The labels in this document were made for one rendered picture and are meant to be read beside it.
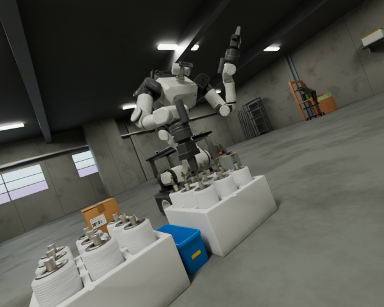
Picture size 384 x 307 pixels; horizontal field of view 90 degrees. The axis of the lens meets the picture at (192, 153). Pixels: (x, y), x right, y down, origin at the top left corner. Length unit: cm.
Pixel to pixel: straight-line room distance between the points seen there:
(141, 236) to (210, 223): 25
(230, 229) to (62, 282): 55
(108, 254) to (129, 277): 9
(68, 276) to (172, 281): 29
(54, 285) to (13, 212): 858
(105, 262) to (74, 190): 846
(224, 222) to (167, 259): 25
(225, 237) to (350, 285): 38
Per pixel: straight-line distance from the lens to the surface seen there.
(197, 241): 79
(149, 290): 70
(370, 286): 63
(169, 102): 128
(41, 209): 911
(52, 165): 920
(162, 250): 69
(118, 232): 80
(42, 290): 67
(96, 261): 67
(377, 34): 943
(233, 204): 83
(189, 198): 89
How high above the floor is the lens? 40
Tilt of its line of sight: level
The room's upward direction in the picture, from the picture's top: 21 degrees counter-clockwise
